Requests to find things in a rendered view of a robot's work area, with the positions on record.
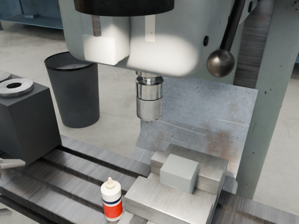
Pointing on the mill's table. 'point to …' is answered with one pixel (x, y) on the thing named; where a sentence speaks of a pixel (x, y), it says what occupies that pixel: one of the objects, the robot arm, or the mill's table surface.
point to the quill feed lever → (226, 45)
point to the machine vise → (212, 187)
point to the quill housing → (161, 37)
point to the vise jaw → (166, 204)
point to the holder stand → (26, 118)
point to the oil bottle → (112, 200)
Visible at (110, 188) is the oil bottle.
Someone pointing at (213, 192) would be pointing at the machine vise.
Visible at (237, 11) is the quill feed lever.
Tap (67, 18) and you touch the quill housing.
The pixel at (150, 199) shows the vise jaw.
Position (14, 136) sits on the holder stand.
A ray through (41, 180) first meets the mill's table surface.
